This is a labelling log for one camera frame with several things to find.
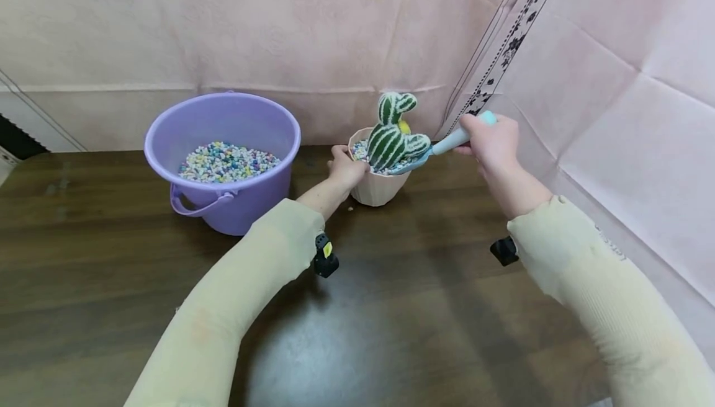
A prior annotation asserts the person's right hand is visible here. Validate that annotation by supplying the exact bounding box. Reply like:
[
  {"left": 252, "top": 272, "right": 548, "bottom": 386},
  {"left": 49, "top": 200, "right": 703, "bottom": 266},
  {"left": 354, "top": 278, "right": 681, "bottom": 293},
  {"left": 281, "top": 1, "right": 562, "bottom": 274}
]
[{"left": 453, "top": 113, "right": 521, "bottom": 177}]

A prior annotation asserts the person's left hand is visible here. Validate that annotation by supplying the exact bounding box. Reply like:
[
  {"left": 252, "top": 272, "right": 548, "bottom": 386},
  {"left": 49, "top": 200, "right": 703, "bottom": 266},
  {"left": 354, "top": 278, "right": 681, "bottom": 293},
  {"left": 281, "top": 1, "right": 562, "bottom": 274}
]
[{"left": 326, "top": 145, "right": 371, "bottom": 193}]

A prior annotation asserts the light blue plastic scoop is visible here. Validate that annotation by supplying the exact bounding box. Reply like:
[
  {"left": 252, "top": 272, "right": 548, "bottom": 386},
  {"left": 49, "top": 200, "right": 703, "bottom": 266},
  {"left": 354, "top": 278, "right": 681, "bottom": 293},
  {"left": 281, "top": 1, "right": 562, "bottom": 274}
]
[{"left": 389, "top": 110, "right": 498, "bottom": 176}]

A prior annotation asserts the pink ribbed flower pot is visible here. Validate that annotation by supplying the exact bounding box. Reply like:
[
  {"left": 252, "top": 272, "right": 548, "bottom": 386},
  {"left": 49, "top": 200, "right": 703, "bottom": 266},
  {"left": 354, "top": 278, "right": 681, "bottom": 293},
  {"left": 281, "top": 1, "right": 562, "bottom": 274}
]
[{"left": 347, "top": 127, "right": 413, "bottom": 208}]

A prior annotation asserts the person's right forearm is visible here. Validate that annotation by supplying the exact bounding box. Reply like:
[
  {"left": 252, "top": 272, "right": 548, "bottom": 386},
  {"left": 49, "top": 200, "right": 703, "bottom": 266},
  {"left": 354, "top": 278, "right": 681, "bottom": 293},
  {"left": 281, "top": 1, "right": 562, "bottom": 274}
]
[{"left": 486, "top": 158, "right": 715, "bottom": 407}]

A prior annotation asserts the person's left forearm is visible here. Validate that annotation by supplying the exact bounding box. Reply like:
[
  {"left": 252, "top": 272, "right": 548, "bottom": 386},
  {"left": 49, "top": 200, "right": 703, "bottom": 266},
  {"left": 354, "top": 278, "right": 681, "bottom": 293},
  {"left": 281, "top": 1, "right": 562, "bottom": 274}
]
[{"left": 124, "top": 177, "right": 354, "bottom": 407}]

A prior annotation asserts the heap of colourful pot pebbles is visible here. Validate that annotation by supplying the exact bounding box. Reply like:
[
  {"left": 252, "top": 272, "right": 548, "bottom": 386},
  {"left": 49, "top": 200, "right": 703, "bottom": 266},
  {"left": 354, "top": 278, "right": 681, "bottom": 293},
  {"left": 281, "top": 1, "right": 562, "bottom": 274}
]
[{"left": 352, "top": 140, "right": 411, "bottom": 176}]

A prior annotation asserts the green striped toy cactus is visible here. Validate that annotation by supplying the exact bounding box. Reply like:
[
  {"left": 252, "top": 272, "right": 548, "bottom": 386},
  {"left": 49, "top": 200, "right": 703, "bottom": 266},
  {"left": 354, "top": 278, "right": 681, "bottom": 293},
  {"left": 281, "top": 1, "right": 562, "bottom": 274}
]
[{"left": 366, "top": 91, "right": 432, "bottom": 172}]

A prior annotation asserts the black wrist band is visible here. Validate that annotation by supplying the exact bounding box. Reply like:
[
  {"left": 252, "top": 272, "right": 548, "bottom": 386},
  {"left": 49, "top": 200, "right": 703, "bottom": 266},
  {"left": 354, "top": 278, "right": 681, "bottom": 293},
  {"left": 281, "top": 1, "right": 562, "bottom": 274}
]
[
  {"left": 313, "top": 232, "right": 340, "bottom": 279},
  {"left": 490, "top": 236, "right": 519, "bottom": 267}
]

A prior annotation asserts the pile of colourful pebbles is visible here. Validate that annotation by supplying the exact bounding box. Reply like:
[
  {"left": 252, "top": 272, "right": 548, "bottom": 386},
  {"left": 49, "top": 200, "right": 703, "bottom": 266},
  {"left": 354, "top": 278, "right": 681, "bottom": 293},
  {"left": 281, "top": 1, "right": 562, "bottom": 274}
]
[{"left": 178, "top": 141, "right": 282, "bottom": 184}]

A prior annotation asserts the purple plastic bucket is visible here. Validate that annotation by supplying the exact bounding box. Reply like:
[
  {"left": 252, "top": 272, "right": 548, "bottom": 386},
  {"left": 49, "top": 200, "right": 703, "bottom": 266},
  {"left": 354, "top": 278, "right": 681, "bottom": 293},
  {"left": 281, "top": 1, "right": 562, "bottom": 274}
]
[{"left": 143, "top": 91, "right": 302, "bottom": 236}]

